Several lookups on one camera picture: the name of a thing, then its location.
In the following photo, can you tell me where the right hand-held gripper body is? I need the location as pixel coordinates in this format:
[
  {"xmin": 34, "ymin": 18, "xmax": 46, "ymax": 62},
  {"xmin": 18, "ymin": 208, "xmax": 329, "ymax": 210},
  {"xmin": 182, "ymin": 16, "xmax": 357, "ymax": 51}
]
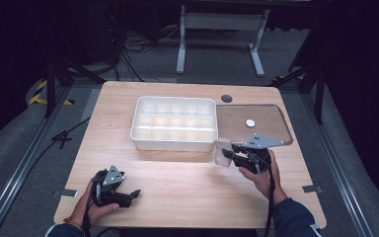
[{"xmin": 231, "ymin": 132, "xmax": 286, "ymax": 175}]

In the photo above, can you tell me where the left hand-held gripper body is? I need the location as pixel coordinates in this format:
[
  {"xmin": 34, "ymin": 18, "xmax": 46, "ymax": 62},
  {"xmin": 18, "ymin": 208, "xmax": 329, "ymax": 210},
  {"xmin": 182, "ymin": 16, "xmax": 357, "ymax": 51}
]
[{"xmin": 91, "ymin": 164, "xmax": 133, "ymax": 209}]

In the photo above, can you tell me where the white divided storage box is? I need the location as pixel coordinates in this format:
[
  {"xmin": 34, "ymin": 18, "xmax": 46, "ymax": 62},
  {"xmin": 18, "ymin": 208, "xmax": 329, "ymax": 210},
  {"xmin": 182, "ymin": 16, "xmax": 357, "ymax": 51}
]
[{"xmin": 130, "ymin": 95, "xmax": 219, "ymax": 153}]

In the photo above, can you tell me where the person's left hand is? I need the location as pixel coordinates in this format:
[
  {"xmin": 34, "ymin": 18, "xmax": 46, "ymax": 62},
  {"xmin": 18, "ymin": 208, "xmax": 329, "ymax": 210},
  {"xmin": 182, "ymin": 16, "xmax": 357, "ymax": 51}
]
[{"xmin": 68, "ymin": 179, "xmax": 120, "ymax": 229}]

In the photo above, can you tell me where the person's right hand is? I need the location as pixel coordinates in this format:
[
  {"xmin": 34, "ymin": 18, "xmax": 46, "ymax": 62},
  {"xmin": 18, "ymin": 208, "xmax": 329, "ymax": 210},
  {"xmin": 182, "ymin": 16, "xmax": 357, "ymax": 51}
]
[{"xmin": 238, "ymin": 149, "xmax": 289, "ymax": 205}]

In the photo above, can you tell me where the clear plastic lid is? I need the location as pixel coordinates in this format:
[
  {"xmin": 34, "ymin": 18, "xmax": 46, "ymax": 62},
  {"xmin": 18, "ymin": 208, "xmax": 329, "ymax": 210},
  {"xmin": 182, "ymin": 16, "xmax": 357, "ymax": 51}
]
[{"xmin": 215, "ymin": 104, "xmax": 294, "ymax": 148}]

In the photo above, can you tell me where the grey tape piece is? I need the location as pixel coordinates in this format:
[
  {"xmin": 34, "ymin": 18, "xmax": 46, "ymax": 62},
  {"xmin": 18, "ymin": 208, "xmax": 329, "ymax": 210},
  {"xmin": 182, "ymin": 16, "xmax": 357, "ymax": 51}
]
[
  {"xmin": 52, "ymin": 189, "xmax": 79, "ymax": 199},
  {"xmin": 301, "ymin": 185, "xmax": 323, "ymax": 194}
]

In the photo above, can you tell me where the black metal stand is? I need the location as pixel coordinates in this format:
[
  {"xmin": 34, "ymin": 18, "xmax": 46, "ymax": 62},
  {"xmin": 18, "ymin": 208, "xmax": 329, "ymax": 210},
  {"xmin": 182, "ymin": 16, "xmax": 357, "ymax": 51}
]
[
  {"xmin": 265, "ymin": 61, "xmax": 328, "ymax": 125},
  {"xmin": 43, "ymin": 53, "xmax": 107, "ymax": 119}
]

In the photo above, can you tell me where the yellow black hazard tape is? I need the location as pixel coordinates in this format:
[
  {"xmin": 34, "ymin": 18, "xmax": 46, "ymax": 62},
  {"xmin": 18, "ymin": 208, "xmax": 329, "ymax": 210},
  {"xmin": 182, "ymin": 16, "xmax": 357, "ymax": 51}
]
[{"xmin": 28, "ymin": 80, "xmax": 75, "ymax": 107}]

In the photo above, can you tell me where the dark curtain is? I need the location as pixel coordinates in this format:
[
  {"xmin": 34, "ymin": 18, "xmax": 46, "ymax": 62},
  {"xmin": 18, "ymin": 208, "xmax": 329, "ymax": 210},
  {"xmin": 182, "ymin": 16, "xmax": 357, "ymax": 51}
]
[
  {"xmin": 322, "ymin": 0, "xmax": 379, "ymax": 211},
  {"xmin": 0, "ymin": 0, "xmax": 52, "ymax": 147}
]

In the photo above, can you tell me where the left hand-held gripper cable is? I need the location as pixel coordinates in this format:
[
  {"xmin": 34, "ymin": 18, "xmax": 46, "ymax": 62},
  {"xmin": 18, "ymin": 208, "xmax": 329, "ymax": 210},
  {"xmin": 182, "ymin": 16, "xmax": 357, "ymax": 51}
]
[{"xmin": 81, "ymin": 179, "xmax": 102, "ymax": 237}]

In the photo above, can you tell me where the hand-held gripper cable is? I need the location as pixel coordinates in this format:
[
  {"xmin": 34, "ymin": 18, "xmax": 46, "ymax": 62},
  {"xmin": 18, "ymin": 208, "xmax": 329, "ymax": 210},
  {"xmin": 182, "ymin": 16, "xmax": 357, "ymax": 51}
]
[
  {"xmin": 81, "ymin": 179, "xmax": 102, "ymax": 237},
  {"xmin": 248, "ymin": 152, "xmax": 276, "ymax": 237}
]

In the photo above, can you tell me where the right hand-held gripper cable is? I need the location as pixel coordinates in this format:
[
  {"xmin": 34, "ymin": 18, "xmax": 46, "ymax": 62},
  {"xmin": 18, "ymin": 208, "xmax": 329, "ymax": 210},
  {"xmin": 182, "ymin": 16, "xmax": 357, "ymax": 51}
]
[{"xmin": 248, "ymin": 152, "xmax": 276, "ymax": 237}]

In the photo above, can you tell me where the red bracelet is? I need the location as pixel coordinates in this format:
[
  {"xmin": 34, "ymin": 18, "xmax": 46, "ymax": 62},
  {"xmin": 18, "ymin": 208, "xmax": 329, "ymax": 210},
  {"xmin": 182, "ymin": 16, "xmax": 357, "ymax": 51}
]
[{"xmin": 62, "ymin": 216, "xmax": 84, "ymax": 234}]

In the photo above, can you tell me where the thin black floor cable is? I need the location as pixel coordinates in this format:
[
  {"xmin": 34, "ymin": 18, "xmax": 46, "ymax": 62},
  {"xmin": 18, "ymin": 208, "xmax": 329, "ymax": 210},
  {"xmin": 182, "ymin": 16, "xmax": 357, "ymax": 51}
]
[{"xmin": 29, "ymin": 116, "xmax": 92, "ymax": 172}]

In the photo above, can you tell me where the aluminium floor rail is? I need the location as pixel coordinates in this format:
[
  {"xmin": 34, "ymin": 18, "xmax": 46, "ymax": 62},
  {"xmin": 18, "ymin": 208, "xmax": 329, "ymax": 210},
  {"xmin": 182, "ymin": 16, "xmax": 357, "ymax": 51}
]
[
  {"xmin": 0, "ymin": 88, "xmax": 73, "ymax": 237},
  {"xmin": 303, "ymin": 94, "xmax": 373, "ymax": 237}
]

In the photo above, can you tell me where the white metal desk frame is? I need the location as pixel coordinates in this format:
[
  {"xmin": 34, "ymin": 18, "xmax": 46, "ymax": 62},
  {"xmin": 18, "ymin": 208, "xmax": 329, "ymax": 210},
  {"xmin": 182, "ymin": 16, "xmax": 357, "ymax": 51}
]
[{"xmin": 176, "ymin": 4, "xmax": 271, "ymax": 79}]

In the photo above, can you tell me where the bundle of floor cables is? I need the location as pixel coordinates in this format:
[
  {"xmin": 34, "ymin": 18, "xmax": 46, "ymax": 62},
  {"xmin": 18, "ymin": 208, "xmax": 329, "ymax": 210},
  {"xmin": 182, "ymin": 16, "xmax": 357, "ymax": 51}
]
[{"xmin": 110, "ymin": 13, "xmax": 187, "ymax": 82}]

